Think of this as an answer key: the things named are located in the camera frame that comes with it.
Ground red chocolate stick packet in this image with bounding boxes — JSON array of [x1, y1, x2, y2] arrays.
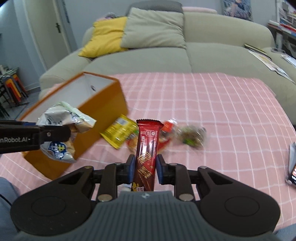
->
[[131, 119, 163, 192]]

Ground clear bag green candies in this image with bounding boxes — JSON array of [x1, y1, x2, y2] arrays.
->
[[176, 126, 207, 149]]

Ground clear bag red label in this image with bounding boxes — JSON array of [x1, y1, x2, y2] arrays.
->
[[126, 118, 178, 154]]

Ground yellow snack packet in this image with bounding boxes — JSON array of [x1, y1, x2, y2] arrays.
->
[[100, 114, 138, 150]]

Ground stacked colourful stools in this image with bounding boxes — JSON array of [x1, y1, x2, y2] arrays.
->
[[1, 65, 29, 117]]

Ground orange cardboard box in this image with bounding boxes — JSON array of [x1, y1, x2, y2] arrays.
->
[[21, 72, 128, 180]]

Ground pink checkered tablecloth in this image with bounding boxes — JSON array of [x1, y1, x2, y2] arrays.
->
[[1, 72, 295, 228]]

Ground white door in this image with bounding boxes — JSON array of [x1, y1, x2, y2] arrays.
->
[[14, 1, 77, 72]]

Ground yellow cushion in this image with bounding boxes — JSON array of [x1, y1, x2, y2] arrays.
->
[[78, 16, 127, 58]]

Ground beige fabric sofa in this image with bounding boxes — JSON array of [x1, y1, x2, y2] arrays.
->
[[39, 12, 295, 123]]

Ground beige cushion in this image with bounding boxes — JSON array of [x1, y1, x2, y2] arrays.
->
[[120, 8, 186, 49]]

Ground magazine on sofa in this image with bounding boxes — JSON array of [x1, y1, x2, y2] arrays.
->
[[248, 50, 295, 84]]

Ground dark book on sofa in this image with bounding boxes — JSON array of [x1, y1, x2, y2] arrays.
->
[[244, 43, 267, 55]]

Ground white papers on sofa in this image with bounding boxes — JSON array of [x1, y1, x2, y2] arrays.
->
[[281, 54, 296, 68]]

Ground pink blanket behind sofa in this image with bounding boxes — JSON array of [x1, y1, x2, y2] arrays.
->
[[182, 6, 218, 14]]

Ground grey cushion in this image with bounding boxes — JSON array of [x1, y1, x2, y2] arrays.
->
[[125, 1, 183, 16]]

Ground anime girl poster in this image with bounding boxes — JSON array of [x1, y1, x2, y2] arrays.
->
[[222, 0, 253, 21]]

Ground cluttered desk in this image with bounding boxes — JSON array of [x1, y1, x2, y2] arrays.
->
[[267, 1, 295, 57]]

